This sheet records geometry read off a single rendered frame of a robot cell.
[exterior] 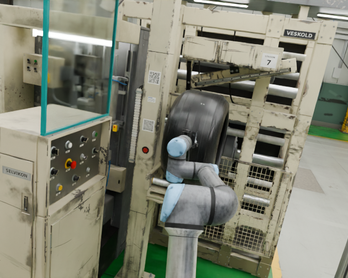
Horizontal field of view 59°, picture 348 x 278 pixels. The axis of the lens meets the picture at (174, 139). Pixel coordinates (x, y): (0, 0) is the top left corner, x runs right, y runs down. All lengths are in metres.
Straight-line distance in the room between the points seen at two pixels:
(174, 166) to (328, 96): 9.91
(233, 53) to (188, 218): 1.30
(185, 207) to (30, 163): 0.77
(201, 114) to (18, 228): 1.04
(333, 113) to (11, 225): 10.36
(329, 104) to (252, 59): 9.16
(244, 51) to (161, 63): 0.52
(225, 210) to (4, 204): 1.05
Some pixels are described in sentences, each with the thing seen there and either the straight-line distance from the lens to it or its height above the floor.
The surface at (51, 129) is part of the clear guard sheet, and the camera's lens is 1.39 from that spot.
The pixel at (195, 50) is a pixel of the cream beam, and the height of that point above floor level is 1.70.
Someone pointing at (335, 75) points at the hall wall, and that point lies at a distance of 11.00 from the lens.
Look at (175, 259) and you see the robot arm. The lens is 0.91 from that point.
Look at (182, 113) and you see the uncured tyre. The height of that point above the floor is 1.36.
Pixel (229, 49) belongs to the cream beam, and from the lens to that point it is 1.98.
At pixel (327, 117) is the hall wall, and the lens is 11.11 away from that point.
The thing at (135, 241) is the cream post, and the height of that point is 0.40.
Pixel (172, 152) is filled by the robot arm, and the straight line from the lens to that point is 1.25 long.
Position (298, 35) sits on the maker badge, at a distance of 2.30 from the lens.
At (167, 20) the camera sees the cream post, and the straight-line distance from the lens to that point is 1.81.
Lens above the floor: 1.68
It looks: 16 degrees down
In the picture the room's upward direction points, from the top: 9 degrees clockwise
